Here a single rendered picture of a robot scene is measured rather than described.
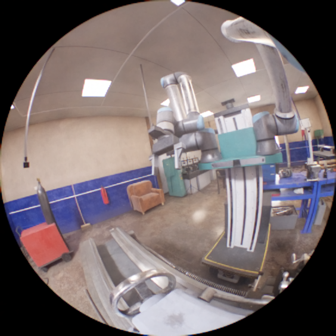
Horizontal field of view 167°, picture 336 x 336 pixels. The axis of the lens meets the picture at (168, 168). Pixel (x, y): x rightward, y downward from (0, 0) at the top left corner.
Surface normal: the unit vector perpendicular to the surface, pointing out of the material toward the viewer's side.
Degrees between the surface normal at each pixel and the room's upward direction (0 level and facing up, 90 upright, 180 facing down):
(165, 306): 0
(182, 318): 0
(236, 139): 90
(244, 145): 90
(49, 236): 90
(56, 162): 90
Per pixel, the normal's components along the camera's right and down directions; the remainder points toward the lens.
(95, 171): 0.68, -0.08
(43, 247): 0.88, -0.14
